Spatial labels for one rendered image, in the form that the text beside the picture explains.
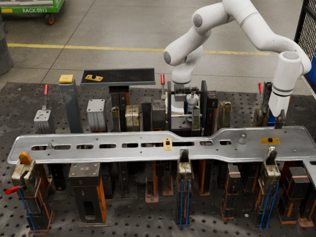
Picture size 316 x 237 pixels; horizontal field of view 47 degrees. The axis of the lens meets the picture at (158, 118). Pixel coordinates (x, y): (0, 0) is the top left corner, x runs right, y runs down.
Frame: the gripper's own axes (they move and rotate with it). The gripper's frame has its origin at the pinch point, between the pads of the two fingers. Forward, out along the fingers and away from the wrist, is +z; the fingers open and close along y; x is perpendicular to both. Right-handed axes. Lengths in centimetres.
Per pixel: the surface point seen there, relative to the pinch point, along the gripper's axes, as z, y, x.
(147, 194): 41, 5, -57
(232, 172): 13.0, 17.7, -20.4
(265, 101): 0.5, -14.6, 0.0
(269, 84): -9.6, -13.3, -0.4
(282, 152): 12.1, 7.6, 3.4
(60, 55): 114, -276, -164
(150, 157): 12, 8, -55
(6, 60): 100, -240, -215
